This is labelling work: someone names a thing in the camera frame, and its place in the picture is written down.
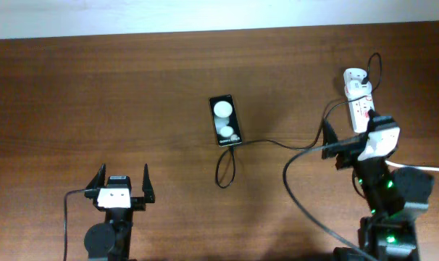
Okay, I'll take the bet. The white USB charger plug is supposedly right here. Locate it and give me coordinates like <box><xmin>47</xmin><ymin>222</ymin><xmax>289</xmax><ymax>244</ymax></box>
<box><xmin>345</xmin><ymin>80</ymin><xmax>372</xmax><ymax>99</ymax></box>

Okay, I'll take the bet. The black smartphone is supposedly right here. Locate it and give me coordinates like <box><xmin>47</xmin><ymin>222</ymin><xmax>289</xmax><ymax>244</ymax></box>
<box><xmin>209</xmin><ymin>95</ymin><xmax>243</xmax><ymax>147</ymax></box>

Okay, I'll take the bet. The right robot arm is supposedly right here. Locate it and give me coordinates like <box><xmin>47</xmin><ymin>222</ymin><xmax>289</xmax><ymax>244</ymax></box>
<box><xmin>322</xmin><ymin>110</ymin><xmax>434</xmax><ymax>261</ymax></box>

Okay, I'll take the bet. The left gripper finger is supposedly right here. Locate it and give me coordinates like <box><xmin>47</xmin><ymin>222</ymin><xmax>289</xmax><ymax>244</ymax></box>
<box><xmin>142</xmin><ymin>164</ymin><xmax>155</xmax><ymax>204</ymax></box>
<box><xmin>85</xmin><ymin>163</ymin><xmax>106</xmax><ymax>190</ymax></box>

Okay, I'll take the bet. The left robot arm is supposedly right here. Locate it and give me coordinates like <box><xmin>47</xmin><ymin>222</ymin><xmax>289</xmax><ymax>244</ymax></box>
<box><xmin>84</xmin><ymin>165</ymin><xmax>155</xmax><ymax>260</ymax></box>

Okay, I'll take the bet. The white power strip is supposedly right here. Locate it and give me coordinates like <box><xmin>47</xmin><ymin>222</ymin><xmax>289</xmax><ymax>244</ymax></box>
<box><xmin>343</xmin><ymin>68</ymin><xmax>375</xmax><ymax>133</ymax></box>

